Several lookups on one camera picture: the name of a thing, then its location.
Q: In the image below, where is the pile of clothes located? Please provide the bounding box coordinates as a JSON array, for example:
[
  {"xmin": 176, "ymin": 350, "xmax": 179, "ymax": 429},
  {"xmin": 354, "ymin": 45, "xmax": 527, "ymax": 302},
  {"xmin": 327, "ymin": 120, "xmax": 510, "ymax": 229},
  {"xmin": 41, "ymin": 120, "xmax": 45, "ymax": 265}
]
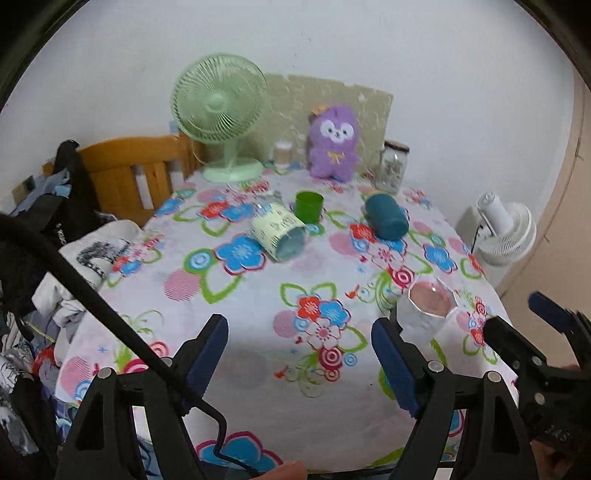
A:
[{"xmin": 0, "ymin": 175, "xmax": 144, "ymax": 480}]

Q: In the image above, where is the small green cup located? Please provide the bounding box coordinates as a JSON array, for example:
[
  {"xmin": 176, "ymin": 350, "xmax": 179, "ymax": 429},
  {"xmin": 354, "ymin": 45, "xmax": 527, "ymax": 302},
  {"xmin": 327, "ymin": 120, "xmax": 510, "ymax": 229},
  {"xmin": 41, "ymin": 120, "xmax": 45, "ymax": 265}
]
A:
[{"xmin": 295, "ymin": 191, "xmax": 324, "ymax": 224}]

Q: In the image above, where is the white printed shirt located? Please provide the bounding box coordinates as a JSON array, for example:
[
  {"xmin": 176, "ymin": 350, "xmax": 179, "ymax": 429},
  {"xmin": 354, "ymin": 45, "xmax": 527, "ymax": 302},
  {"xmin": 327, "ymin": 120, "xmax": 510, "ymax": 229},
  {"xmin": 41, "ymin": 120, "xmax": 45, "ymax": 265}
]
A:
[{"xmin": 60, "ymin": 220, "xmax": 144, "ymax": 291}]

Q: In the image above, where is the person's bare knee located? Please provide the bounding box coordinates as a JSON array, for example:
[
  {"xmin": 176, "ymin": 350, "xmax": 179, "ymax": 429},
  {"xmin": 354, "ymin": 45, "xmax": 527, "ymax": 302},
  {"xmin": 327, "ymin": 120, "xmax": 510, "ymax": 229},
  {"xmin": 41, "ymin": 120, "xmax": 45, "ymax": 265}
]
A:
[{"xmin": 259, "ymin": 462, "xmax": 308, "ymax": 480}]

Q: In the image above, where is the person's right hand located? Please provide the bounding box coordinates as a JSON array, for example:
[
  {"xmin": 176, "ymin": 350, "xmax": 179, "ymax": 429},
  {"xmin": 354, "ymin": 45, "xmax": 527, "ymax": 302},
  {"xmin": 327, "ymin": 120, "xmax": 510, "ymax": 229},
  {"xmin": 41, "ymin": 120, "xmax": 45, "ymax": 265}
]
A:
[{"xmin": 531, "ymin": 440, "xmax": 591, "ymax": 480}]

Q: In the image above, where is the glass jar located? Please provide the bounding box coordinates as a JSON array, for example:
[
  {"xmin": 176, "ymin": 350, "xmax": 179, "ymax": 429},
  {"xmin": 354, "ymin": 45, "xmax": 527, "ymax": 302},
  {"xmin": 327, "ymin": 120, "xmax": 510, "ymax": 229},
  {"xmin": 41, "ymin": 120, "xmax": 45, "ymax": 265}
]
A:
[{"xmin": 376, "ymin": 140, "xmax": 411, "ymax": 193}]

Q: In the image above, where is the black cable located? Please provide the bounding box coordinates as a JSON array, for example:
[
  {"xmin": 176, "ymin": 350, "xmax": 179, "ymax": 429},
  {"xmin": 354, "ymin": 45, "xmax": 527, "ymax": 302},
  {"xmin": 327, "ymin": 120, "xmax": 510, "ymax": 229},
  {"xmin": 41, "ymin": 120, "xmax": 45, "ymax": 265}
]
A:
[{"xmin": 0, "ymin": 215, "xmax": 264, "ymax": 478}]

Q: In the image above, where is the floral tablecloth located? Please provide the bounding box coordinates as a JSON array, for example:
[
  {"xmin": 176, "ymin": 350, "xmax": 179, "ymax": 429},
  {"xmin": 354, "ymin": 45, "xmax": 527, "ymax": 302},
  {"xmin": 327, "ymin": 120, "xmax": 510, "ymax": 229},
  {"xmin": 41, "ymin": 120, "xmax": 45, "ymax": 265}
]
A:
[{"xmin": 54, "ymin": 166, "xmax": 520, "ymax": 474}]

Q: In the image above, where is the black bag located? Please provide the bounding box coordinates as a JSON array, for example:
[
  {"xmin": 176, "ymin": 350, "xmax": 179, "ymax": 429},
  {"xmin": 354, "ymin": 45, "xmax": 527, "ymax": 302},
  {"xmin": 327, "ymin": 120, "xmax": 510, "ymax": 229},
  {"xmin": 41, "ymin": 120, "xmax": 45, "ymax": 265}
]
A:
[{"xmin": 46, "ymin": 141, "xmax": 116, "ymax": 250}]

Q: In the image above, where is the wooden headboard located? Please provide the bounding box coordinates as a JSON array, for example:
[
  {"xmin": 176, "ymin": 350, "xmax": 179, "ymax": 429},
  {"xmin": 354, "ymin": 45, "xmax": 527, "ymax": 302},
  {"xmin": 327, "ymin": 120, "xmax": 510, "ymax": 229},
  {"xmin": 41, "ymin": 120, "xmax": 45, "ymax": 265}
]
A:
[{"xmin": 44, "ymin": 131, "xmax": 206, "ymax": 227}]

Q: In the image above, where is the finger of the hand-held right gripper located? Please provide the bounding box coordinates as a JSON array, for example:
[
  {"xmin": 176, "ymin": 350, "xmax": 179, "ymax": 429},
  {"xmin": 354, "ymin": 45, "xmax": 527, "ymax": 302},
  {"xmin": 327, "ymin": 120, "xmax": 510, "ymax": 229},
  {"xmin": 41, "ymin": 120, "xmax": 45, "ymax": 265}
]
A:
[
  {"xmin": 529, "ymin": 292, "xmax": 591, "ymax": 356},
  {"xmin": 482, "ymin": 316, "xmax": 555, "ymax": 384}
]

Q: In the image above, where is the beige wall board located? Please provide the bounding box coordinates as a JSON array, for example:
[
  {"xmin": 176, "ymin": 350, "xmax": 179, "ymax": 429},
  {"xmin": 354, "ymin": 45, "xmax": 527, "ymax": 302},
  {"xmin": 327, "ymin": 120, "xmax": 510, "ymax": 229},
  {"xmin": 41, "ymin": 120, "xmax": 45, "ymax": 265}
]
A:
[{"xmin": 261, "ymin": 74, "xmax": 394, "ymax": 176}]

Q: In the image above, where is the white fan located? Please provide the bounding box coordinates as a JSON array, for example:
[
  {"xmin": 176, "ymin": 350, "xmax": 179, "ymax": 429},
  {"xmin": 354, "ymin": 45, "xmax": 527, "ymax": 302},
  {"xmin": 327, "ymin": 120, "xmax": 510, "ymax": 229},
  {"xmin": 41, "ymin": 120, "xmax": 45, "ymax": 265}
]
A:
[{"xmin": 475, "ymin": 190, "xmax": 537, "ymax": 266}]

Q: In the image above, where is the white faceted cup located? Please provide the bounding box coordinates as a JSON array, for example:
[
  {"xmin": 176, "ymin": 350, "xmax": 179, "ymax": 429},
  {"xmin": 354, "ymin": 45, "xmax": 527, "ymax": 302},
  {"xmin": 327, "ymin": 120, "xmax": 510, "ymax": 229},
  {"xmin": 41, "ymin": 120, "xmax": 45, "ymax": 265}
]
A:
[{"xmin": 396, "ymin": 279, "xmax": 459, "ymax": 343}]

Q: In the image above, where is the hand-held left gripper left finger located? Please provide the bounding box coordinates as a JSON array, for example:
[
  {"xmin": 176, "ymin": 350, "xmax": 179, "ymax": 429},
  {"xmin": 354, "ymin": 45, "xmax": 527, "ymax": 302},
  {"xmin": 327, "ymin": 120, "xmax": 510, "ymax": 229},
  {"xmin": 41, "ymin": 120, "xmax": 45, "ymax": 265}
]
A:
[{"xmin": 55, "ymin": 314, "xmax": 229, "ymax": 480}]

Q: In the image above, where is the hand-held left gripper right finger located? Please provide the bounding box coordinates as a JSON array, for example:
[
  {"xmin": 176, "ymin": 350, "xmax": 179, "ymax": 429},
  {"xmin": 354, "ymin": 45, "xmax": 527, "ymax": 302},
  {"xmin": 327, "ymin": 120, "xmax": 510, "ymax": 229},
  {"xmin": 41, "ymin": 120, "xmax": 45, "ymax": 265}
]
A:
[{"xmin": 372, "ymin": 318, "xmax": 539, "ymax": 480}]

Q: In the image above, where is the teal cup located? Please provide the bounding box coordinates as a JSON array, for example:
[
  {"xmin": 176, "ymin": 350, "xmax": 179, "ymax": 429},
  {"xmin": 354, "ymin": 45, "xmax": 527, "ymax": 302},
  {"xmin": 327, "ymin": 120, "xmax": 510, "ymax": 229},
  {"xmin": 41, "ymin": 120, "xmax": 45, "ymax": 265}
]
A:
[{"xmin": 365, "ymin": 193, "xmax": 410, "ymax": 241}]

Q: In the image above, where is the pale yellow cup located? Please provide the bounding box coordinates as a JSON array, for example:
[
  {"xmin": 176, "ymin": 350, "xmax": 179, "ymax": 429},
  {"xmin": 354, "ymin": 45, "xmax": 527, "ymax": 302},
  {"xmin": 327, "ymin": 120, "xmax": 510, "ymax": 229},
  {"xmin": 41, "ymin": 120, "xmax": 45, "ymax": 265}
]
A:
[{"xmin": 250, "ymin": 202, "xmax": 309, "ymax": 264}]

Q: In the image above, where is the purple plush toy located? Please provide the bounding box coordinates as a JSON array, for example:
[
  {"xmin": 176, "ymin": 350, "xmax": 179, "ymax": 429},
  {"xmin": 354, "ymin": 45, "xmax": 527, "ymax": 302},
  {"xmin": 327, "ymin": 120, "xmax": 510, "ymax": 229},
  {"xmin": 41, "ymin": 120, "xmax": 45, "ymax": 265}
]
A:
[{"xmin": 307, "ymin": 104, "xmax": 361, "ymax": 182}]

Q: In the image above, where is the green desk fan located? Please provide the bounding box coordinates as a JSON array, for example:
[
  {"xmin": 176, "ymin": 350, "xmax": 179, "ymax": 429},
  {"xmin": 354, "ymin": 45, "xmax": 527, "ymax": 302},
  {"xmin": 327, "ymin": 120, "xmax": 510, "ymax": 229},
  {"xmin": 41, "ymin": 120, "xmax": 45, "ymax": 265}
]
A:
[{"xmin": 172, "ymin": 53, "xmax": 270, "ymax": 184}]

